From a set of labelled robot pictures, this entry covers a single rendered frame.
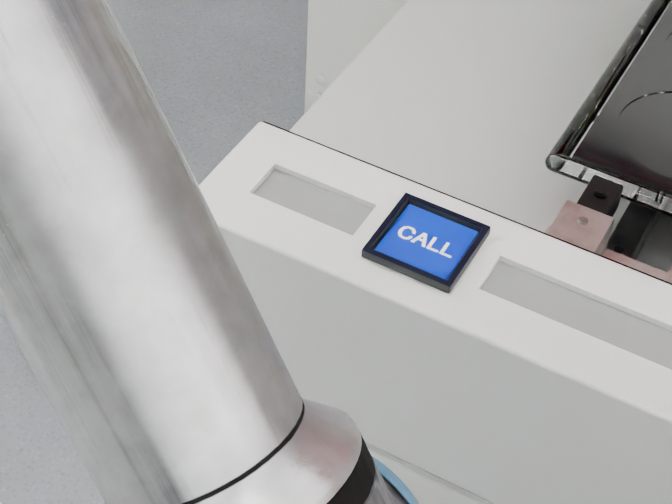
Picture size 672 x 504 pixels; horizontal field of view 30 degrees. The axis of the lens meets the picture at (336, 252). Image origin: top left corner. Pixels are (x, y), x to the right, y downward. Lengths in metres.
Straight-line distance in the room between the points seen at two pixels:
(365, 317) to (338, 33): 0.78
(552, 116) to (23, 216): 0.68
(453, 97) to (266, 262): 0.37
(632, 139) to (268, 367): 0.50
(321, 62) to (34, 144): 1.09
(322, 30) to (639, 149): 0.64
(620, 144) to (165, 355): 0.53
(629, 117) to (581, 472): 0.31
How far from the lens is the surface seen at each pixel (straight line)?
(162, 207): 0.44
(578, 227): 0.83
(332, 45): 1.48
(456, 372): 0.71
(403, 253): 0.71
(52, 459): 1.82
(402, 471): 0.81
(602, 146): 0.91
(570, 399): 0.69
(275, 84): 2.38
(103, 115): 0.43
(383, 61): 1.09
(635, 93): 0.96
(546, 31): 1.15
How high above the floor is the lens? 1.47
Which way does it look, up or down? 46 degrees down
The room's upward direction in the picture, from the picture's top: 4 degrees clockwise
